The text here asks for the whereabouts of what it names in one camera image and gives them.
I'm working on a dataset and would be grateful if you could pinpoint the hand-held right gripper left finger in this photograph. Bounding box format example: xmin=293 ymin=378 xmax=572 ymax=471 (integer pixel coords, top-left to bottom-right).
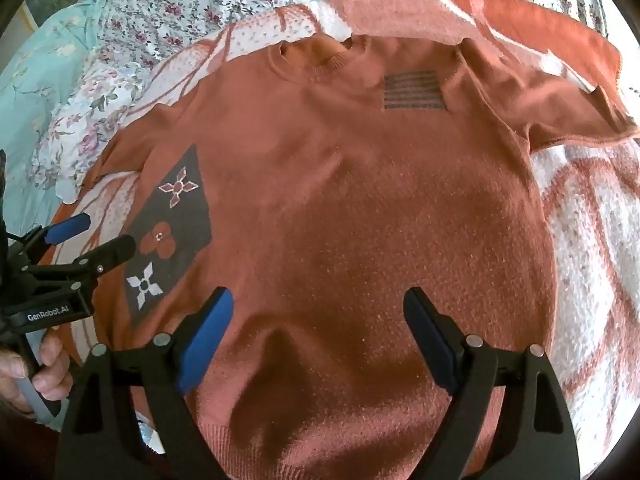
xmin=52 ymin=286 xmax=236 ymax=480

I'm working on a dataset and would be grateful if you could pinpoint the orange and white blanket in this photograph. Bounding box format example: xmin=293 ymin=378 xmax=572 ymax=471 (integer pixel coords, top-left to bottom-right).
xmin=37 ymin=0 xmax=640 ymax=480

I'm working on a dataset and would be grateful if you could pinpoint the teal floral quilt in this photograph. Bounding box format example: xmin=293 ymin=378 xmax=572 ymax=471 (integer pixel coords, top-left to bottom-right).
xmin=0 ymin=0 xmax=116 ymax=241

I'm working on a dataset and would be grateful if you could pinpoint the person's left hand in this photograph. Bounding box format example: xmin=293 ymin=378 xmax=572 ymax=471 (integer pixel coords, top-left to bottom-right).
xmin=0 ymin=335 xmax=74 ymax=415

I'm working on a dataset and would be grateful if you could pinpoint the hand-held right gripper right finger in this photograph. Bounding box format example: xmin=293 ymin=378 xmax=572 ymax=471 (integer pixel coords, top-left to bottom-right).
xmin=402 ymin=287 xmax=581 ymax=480

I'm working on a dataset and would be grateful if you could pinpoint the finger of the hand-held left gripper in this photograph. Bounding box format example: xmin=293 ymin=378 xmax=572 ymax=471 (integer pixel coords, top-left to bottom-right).
xmin=25 ymin=234 xmax=137 ymax=292
xmin=10 ymin=212 xmax=92 ymax=261

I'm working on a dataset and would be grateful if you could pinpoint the orange knit sweater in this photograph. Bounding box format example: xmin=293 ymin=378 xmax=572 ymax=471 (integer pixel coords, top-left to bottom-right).
xmin=82 ymin=35 xmax=640 ymax=480

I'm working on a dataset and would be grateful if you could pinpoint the floral bed sheet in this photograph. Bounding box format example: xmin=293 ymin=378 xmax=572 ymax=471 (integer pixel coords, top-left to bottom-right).
xmin=30 ymin=0 xmax=608 ymax=201

